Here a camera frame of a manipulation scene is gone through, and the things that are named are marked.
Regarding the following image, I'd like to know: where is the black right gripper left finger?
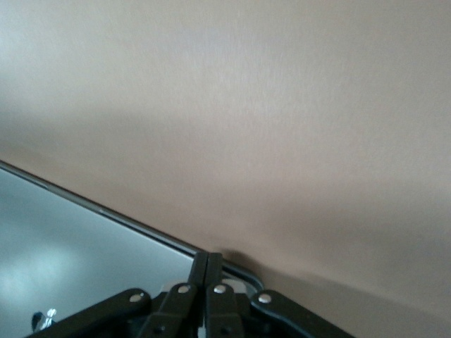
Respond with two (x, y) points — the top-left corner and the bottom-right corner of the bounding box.
(20, 251), (209, 338)

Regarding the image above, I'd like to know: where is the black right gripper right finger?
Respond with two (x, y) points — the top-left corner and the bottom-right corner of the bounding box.
(206, 251), (355, 338)

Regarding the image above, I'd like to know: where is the brown paper table cover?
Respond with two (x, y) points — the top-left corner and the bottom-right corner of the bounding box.
(0, 0), (451, 338)

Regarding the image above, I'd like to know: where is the grey laptop with black keyboard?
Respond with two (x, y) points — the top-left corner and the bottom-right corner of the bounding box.
(0, 160), (266, 338)

